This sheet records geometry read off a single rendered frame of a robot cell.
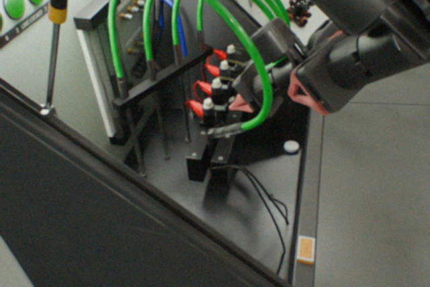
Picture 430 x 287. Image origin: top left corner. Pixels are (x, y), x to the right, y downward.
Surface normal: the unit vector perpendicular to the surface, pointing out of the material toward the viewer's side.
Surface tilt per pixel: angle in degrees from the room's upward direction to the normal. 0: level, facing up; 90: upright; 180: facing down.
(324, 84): 46
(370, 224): 0
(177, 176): 0
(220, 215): 0
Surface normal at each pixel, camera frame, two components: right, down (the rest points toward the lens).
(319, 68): 0.30, -0.14
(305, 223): -0.06, -0.77
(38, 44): 0.97, 0.11
